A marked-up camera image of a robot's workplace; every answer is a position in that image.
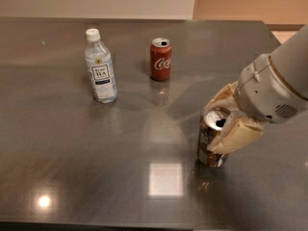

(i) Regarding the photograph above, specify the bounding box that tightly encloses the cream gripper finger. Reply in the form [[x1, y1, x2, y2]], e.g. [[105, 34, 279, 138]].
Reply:
[[202, 82, 240, 114], [207, 112, 268, 154]]

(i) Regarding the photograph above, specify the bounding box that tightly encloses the orange soda can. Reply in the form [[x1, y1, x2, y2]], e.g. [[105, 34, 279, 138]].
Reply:
[[197, 108, 230, 167]]

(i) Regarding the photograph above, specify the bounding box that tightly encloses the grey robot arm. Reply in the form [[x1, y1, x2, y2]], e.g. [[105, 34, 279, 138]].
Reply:
[[205, 25, 308, 154]]

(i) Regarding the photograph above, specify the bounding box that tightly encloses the red Coca-Cola can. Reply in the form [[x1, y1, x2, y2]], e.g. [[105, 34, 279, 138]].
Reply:
[[150, 38, 171, 81]]

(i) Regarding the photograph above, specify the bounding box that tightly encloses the clear tea bottle white cap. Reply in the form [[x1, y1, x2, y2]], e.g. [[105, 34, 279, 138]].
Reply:
[[85, 28, 117, 103]]

